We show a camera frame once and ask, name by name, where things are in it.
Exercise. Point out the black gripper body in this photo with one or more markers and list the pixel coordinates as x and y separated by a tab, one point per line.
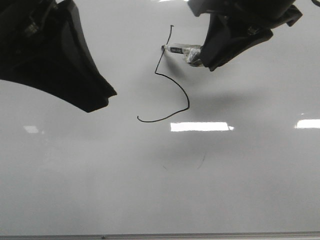
36	24
264	13

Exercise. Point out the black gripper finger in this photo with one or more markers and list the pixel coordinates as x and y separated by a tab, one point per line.
69	74
227	37

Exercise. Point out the white marker with tape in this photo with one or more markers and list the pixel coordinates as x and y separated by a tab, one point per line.
191	52

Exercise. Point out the white whiteboard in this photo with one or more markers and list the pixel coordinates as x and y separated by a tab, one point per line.
179	149

